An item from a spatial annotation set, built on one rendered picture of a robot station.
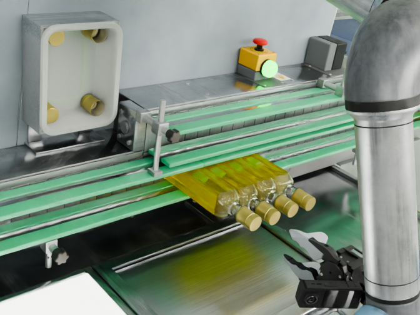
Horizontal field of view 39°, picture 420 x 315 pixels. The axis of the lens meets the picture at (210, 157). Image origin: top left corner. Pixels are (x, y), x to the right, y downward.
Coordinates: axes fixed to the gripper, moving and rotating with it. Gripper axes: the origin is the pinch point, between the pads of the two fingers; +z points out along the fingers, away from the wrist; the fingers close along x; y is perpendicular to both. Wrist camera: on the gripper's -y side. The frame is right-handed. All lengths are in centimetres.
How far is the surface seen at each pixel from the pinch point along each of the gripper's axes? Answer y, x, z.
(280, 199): 10.3, 1.1, 12.4
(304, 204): 15.5, -0.1, 9.6
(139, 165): -11.9, 4.0, 34.3
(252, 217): -0.9, 1.5, 9.6
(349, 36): 108, 12, 72
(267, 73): 30, 18, 40
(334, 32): 106, 12, 78
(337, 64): 61, 17, 42
